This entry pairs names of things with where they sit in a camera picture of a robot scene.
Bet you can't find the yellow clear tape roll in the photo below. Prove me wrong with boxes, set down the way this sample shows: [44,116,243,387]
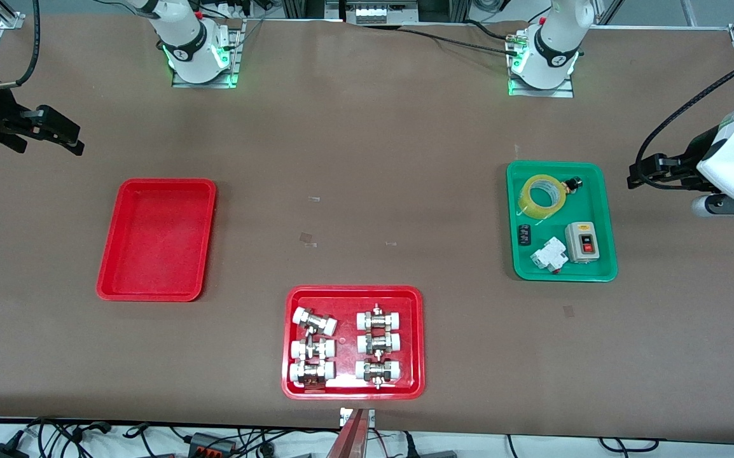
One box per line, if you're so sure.
[518,173,567,221]

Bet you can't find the green plastic tray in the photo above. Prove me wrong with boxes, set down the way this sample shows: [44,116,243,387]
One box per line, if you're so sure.
[506,160,618,282]

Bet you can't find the empty red plastic tray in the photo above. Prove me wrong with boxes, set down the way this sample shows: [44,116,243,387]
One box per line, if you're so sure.
[96,178,218,302]

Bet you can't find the red tray holding fittings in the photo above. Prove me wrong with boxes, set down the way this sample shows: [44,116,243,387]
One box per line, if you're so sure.
[281,285,426,401]

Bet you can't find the white circuit breaker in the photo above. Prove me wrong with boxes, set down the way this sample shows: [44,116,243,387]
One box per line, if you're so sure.
[530,237,569,274]

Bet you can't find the brown table mat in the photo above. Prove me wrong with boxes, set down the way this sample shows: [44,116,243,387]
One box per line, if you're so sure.
[0,14,734,446]

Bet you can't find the white metal pipe fitting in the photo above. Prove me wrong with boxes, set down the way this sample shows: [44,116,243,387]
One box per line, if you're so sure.
[357,331,402,356]
[356,304,403,331]
[290,337,336,361]
[292,307,338,337]
[289,360,336,389]
[355,357,402,390]

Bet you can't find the grey power strip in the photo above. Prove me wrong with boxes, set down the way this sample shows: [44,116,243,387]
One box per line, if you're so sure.
[354,3,420,25]

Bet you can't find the grey box orange connectors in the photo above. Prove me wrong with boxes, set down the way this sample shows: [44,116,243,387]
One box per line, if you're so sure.
[188,433,239,456]

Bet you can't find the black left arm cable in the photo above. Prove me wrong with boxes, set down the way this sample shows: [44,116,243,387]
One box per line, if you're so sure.
[634,54,734,191]

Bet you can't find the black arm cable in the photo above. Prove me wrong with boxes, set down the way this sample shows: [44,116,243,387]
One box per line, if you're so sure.
[0,0,42,90]
[634,54,734,191]

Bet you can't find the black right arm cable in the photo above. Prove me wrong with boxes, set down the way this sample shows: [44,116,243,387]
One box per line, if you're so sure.
[0,0,42,90]

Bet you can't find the grey push button switch box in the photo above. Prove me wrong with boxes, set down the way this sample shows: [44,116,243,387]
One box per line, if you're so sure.
[563,221,600,264]

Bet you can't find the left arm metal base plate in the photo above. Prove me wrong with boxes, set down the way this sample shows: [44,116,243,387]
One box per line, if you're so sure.
[508,57,575,98]

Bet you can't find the black cable on table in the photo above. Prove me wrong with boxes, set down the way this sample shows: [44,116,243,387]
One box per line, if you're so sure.
[399,27,523,55]

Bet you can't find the small silver bracket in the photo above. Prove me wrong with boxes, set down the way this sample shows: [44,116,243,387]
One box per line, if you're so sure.
[340,407,376,427]

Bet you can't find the red metal post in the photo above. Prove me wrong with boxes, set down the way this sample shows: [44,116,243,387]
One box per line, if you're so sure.
[326,408,368,458]

